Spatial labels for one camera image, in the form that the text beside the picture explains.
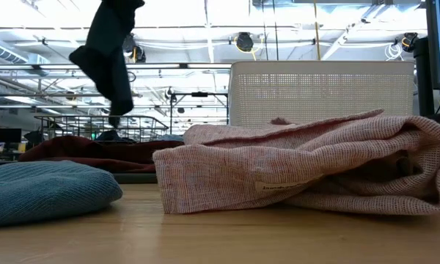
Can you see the black monitor stand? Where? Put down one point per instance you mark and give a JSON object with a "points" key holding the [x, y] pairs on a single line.
{"points": [[423, 80]]}

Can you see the blue knit cloth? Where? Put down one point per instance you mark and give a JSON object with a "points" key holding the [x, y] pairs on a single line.
{"points": [[40, 190]]}

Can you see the black background rig frame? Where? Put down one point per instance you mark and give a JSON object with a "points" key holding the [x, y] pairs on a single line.
{"points": [[199, 94]]}

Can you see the maroon cloth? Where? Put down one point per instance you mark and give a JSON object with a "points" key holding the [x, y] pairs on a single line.
{"points": [[77, 150]]}

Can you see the pink checked shirt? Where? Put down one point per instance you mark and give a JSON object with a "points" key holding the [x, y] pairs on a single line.
{"points": [[278, 165]]}

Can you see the navy blue garment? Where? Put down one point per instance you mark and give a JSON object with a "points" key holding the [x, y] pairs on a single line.
{"points": [[111, 136]]}

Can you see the silver ventilation duct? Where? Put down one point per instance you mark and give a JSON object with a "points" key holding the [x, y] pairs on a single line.
{"points": [[7, 55]]}

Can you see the white plastic bin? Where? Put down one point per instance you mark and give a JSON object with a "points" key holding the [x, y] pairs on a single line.
{"points": [[315, 95]]}

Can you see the black background monitor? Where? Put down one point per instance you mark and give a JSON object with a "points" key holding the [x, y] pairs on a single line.
{"points": [[7, 135]]}

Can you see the dark teal cloth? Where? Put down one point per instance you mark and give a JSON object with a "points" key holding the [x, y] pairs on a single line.
{"points": [[106, 66]]}

